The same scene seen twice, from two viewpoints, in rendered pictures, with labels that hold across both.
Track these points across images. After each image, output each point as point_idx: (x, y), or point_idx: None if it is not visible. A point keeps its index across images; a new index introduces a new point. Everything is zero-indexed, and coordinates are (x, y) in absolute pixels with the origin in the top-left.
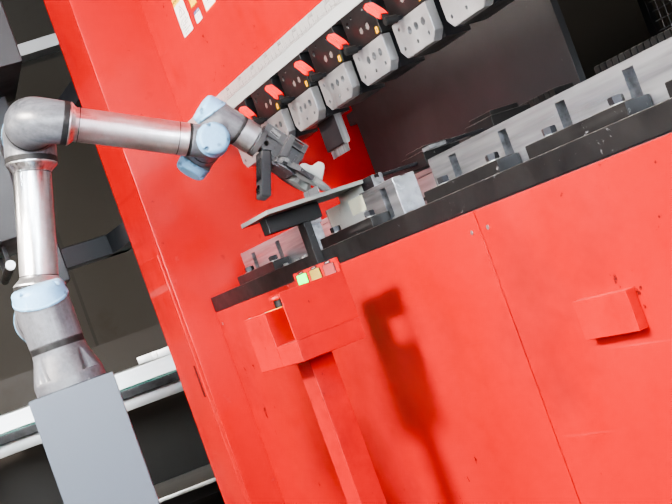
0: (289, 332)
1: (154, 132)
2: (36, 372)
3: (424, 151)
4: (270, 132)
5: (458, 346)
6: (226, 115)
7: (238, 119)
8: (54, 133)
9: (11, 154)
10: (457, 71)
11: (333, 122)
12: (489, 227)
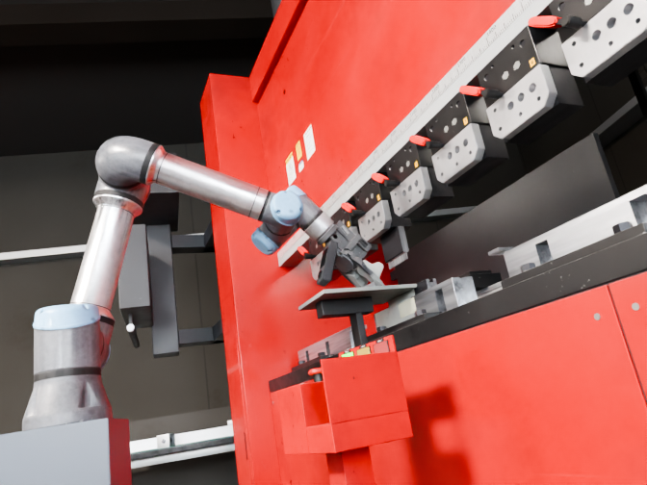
0: (323, 412)
1: (232, 188)
2: (29, 401)
3: (490, 254)
4: (340, 228)
5: (533, 472)
6: (304, 202)
7: (314, 209)
8: (134, 165)
9: (98, 189)
10: (490, 234)
11: (396, 233)
12: (639, 307)
